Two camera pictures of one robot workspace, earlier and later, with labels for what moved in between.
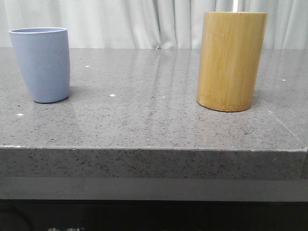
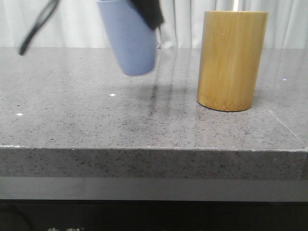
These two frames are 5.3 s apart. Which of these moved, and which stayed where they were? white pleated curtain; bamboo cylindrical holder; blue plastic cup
Moved: blue plastic cup
Stayed: bamboo cylindrical holder; white pleated curtain
